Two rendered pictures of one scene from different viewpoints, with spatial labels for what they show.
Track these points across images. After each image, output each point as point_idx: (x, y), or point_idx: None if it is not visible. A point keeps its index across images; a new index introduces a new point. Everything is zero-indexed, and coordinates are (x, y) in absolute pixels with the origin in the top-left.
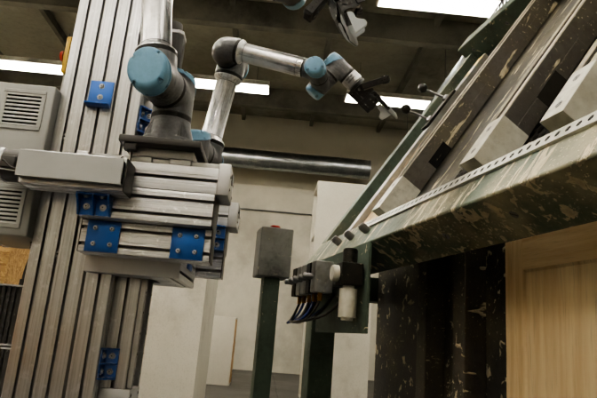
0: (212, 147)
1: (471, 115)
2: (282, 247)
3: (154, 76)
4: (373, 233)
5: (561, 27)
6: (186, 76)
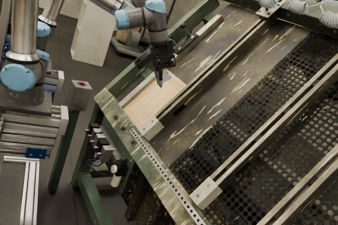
0: (50, 32)
1: (201, 90)
2: (85, 97)
3: (22, 88)
4: (137, 153)
5: (262, 131)
6: (43, 59)
